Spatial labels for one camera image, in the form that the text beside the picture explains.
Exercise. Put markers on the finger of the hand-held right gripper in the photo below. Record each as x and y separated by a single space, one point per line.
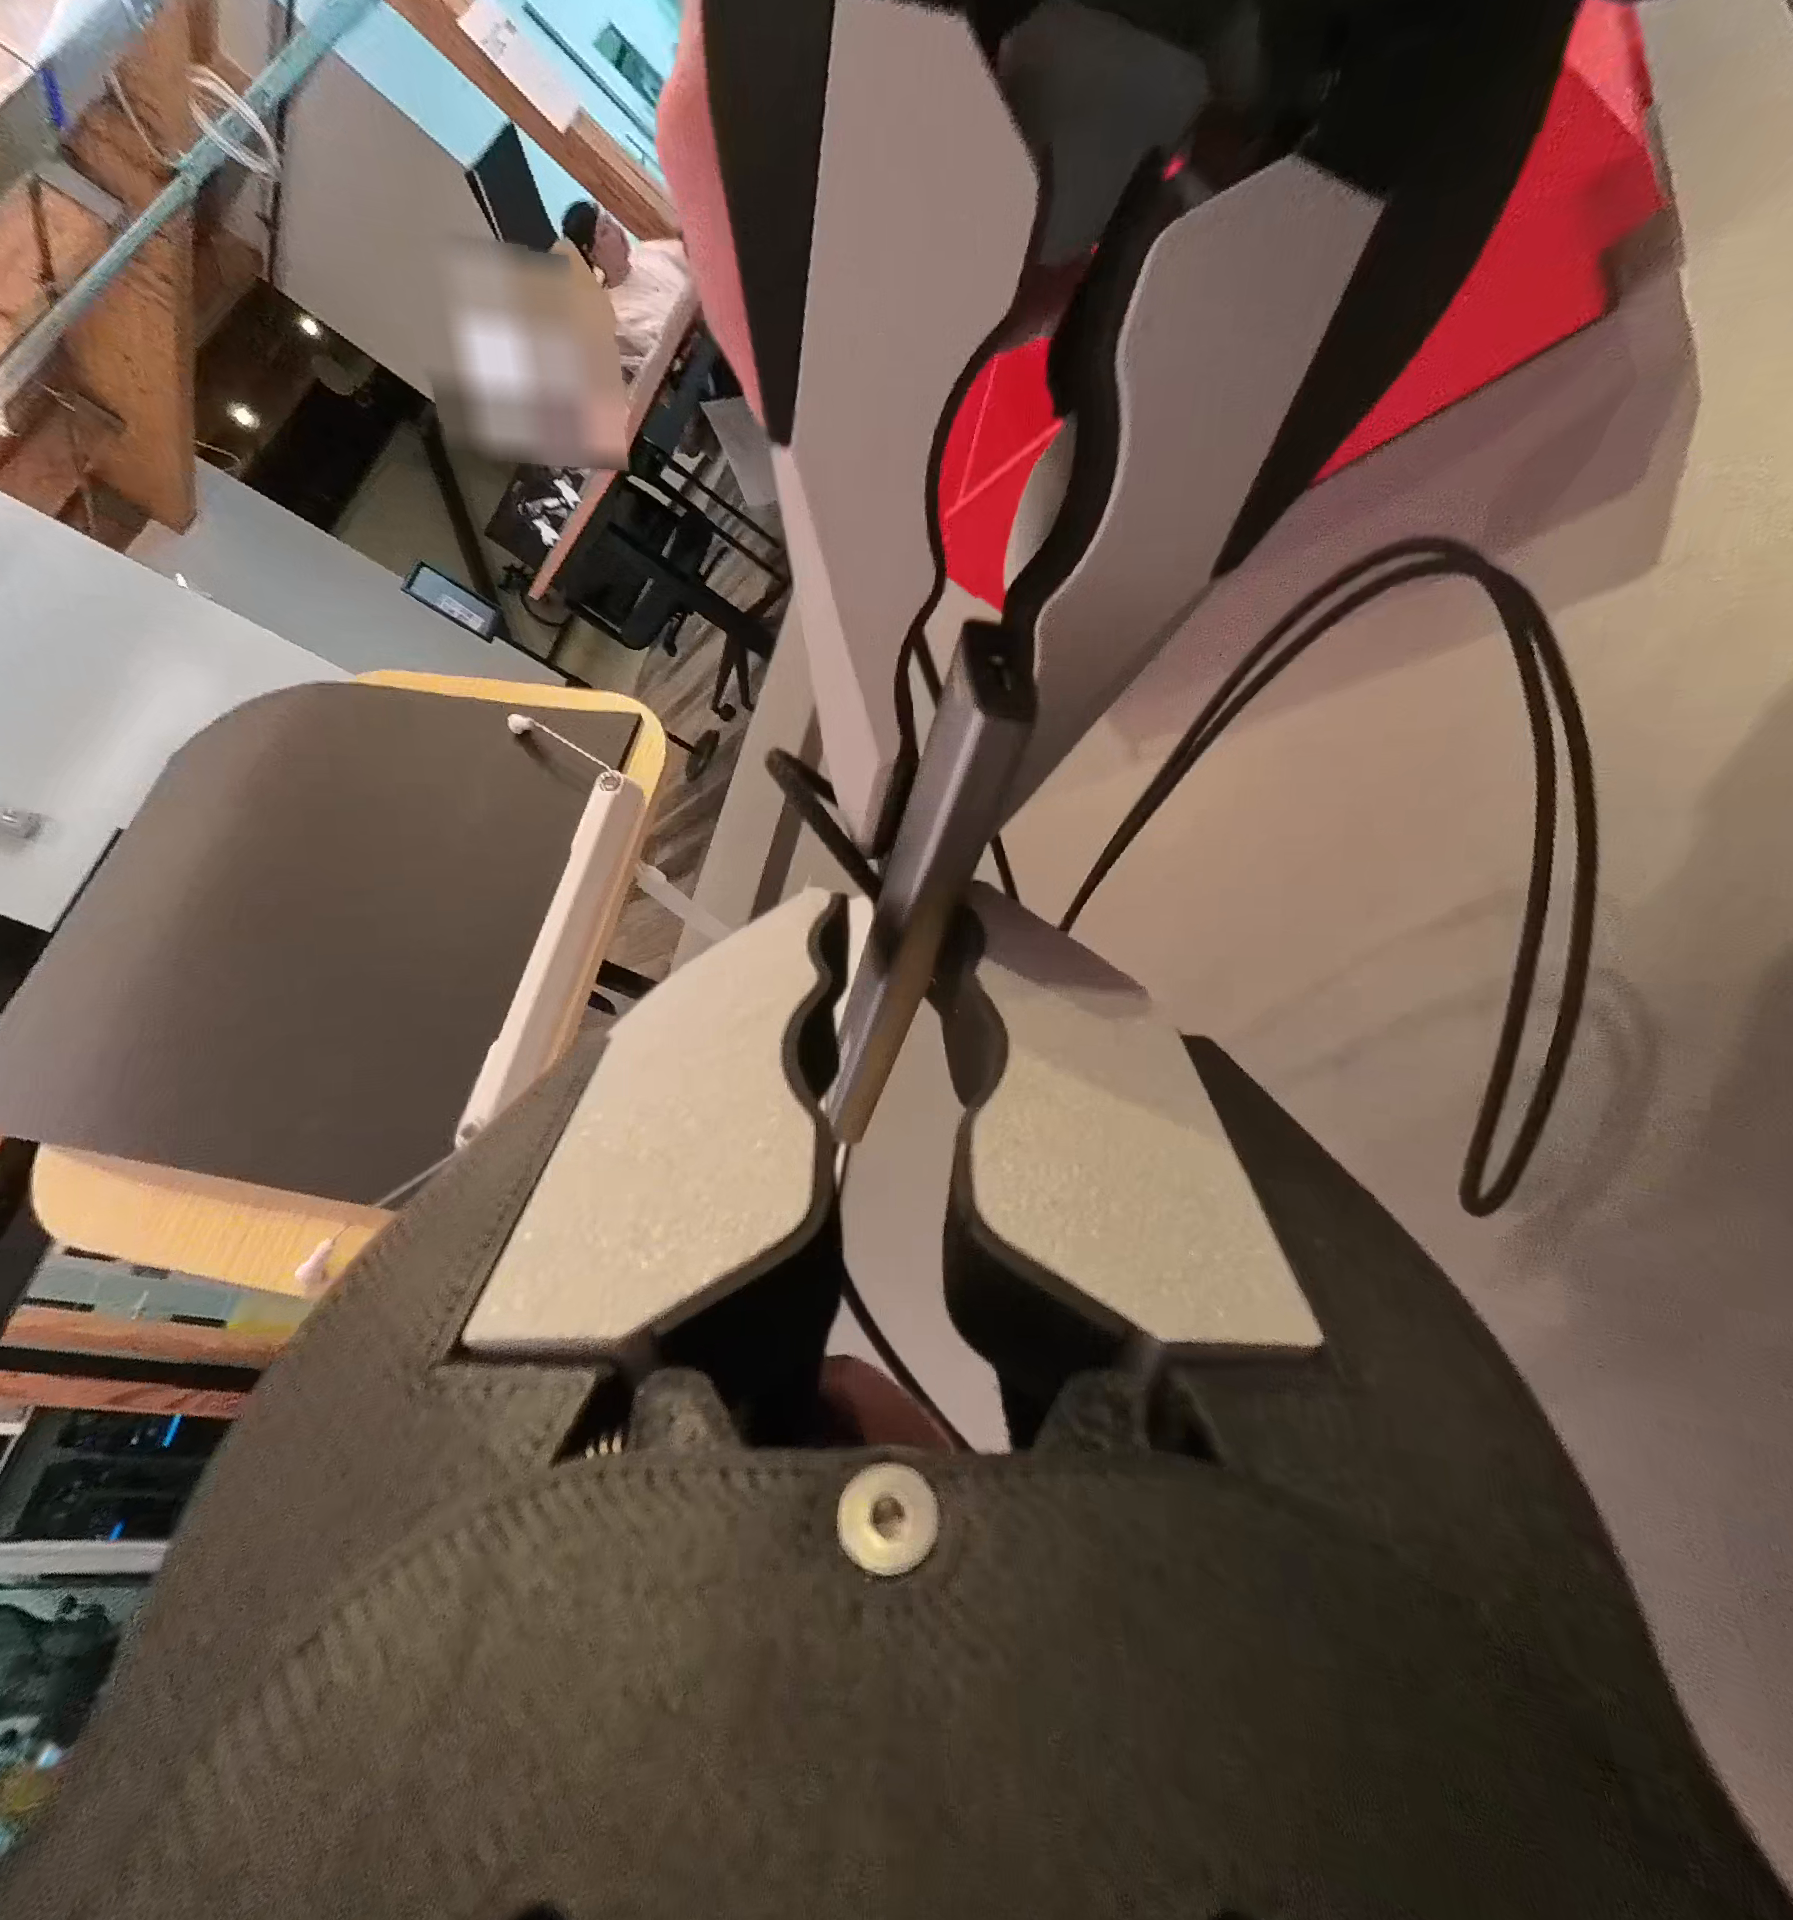
896 224
1227 330

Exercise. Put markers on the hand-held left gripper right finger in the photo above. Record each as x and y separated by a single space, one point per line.
1137 1185

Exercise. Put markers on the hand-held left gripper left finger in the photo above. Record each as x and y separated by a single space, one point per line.
658 1185

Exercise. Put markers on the red plastic bin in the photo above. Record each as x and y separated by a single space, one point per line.
1525 257

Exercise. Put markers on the grey usb hub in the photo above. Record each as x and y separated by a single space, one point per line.
942 811

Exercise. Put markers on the wooden-edged black board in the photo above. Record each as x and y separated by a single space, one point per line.
313 929

